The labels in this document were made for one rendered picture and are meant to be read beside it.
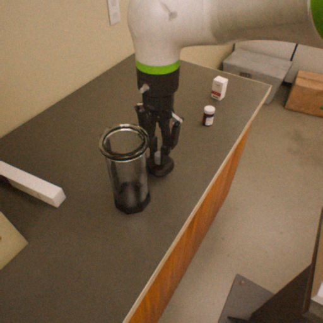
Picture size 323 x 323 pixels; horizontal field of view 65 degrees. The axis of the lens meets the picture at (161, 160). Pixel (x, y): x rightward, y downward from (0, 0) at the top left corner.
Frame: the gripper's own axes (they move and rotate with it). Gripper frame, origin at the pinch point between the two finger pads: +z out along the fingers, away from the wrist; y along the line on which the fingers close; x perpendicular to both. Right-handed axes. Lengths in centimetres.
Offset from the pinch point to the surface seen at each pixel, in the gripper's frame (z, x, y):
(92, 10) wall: -17, 39, -57
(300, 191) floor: 102, 105, 56
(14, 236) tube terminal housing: 1.9, -38.4, -14.0
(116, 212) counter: 7.8, -18.9, -1.5
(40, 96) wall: 4, 4, -57
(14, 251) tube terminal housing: 6.2, -40.4, -14.0
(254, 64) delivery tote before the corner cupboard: 70, 210, -23
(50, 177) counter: 7.8, -20.2, -25.6
